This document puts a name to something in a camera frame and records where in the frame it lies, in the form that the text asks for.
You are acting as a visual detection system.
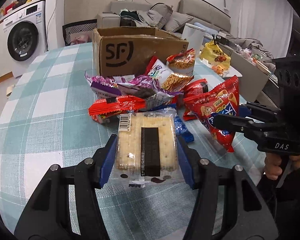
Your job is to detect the yellow plastic bag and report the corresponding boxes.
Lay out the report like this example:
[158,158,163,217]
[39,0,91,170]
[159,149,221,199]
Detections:
[199,40,231,70]

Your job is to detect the orange noodle snack bag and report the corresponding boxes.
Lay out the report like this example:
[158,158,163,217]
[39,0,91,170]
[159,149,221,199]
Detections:
[166,49,196,76]

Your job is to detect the right hand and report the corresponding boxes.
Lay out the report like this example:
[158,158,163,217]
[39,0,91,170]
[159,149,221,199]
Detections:
[263,152,300,181]

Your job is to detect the black bag on sofa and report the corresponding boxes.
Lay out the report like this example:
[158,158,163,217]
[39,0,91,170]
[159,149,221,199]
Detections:
[120,17,136,27]

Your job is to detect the beige slipper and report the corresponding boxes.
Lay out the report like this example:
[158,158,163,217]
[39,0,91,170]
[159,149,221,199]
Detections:
[6,85,15,98]

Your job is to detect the grey cushion left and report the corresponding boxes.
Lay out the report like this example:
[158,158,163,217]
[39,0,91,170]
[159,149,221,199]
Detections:
[151,3,173,29]

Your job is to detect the blue biscuit pack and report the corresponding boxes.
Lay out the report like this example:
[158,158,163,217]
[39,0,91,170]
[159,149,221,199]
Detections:
[174,115,194,143]

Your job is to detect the purple snack bag front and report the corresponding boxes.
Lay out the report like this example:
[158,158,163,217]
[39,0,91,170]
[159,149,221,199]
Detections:
[116,75,181,111]

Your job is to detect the SF cardboard box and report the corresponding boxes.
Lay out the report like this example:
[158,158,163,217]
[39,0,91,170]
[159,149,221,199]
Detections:
[93,27,189,77]

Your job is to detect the white washing machine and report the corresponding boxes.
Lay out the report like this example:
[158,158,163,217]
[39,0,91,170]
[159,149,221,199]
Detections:
[3,0,47,77]

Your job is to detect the grey cushion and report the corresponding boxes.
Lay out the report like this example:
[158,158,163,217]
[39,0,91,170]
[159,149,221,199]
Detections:
[163,11,194,33]
[151,3,173,29]

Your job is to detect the small red snack pack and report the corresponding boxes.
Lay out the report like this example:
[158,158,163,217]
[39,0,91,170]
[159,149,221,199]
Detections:
[183,79,209,121]

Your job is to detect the white noodle snack bag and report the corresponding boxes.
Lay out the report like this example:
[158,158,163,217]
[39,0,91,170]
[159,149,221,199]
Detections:
[145,56,194,92]

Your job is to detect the clear cracker pack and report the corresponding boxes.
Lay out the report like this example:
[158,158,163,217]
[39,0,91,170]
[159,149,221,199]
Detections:
[110,108,183,187]

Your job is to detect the white curtain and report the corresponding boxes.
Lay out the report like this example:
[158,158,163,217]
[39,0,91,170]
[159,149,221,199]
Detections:
[230,0,294,58]

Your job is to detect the grey cushion right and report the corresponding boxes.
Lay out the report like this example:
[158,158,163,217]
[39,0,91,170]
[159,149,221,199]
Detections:
[163,11,194,33]

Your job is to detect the grey sofa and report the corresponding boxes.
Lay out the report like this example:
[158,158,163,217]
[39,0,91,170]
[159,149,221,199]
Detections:
[97,0,231,36]

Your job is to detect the white trash bin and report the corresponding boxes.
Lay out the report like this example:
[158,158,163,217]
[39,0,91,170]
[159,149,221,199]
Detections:
[181,23,206,55]

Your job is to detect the teal checkered tablecloth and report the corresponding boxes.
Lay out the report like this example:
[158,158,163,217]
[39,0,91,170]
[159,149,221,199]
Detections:
[0,42,266,240]

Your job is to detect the purple snack bag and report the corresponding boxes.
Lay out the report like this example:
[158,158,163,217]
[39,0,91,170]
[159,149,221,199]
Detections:
[116,75,181,111]
[84,72,121,99]

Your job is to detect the orange peels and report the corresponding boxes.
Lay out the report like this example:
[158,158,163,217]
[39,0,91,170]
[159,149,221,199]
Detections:
[211,65,229,77]

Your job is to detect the black patterned chair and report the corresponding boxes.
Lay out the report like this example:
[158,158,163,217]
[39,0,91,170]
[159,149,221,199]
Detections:
[62,19,97,46]

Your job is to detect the red biscuit pack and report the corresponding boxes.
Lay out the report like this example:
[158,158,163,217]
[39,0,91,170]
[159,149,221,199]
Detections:
[88,95,146,124]

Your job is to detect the purple snack bag rear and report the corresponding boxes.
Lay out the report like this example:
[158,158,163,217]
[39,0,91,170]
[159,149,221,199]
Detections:
[84,72,121,99]

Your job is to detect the red crisp chips bag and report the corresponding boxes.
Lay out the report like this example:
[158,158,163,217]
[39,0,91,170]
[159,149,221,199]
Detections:
[184,76,239,153]

